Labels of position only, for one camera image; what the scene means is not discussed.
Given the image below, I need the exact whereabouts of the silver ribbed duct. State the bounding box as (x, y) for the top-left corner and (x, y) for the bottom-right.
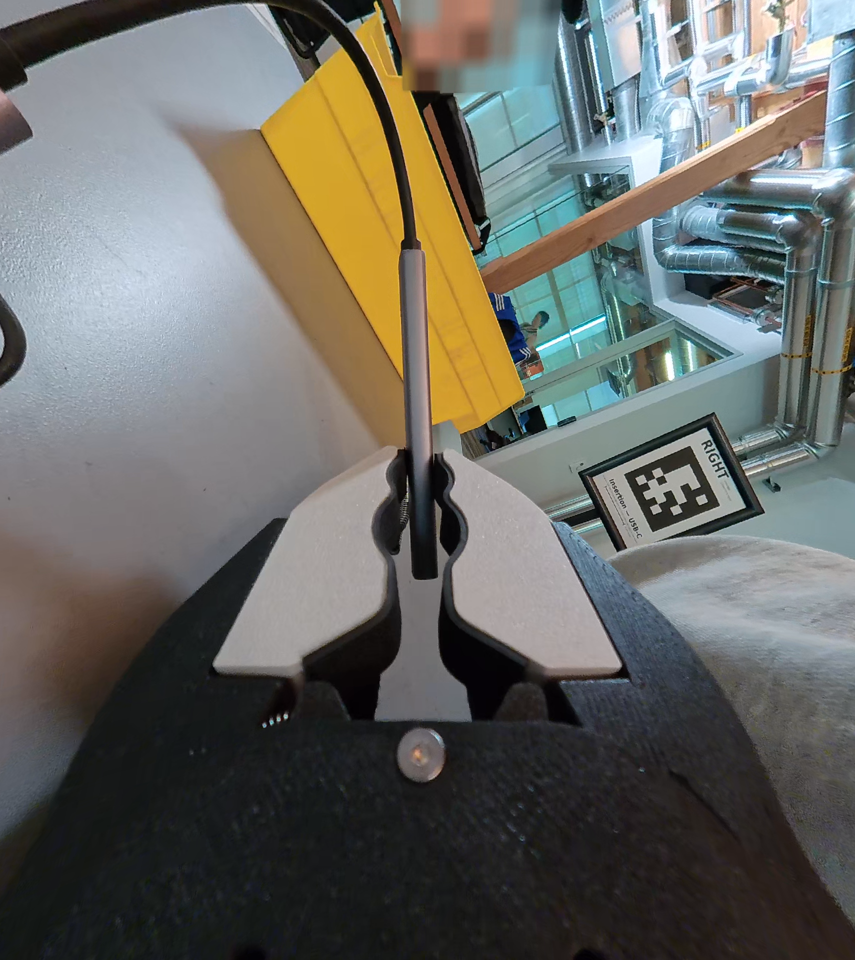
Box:
(626, 93), (699, 189)

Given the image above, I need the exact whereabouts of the yellow plastic bin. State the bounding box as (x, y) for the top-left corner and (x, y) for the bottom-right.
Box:
(261, 0), (526, 435)

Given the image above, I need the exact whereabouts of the black item with brown edge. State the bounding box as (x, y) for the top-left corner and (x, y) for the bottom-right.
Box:
(421, 93), (493, 253)

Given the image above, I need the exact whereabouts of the grey desk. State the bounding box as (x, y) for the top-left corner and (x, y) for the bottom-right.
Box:
(0, 0), (474, 957)

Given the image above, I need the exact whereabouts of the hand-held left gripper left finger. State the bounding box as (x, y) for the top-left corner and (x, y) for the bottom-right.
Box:
(212, 446), (406, 678)

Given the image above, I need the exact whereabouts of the person's right forearm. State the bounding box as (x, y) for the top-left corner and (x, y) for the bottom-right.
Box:
(611, 534), (855, 960)

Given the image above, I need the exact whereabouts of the large silver elbow duct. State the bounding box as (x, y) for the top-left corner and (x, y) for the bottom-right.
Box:
(656, 168), (855, 468)

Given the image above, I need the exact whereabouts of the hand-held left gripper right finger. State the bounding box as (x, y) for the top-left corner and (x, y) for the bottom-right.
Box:
(436, 448), (625, 684)

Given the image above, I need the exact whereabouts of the wooden beam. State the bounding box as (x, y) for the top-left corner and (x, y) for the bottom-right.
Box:
(481, 90), (830, 294)

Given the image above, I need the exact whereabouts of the framed black white tag sign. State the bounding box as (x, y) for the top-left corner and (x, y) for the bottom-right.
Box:
(577, 412), (766, 554)

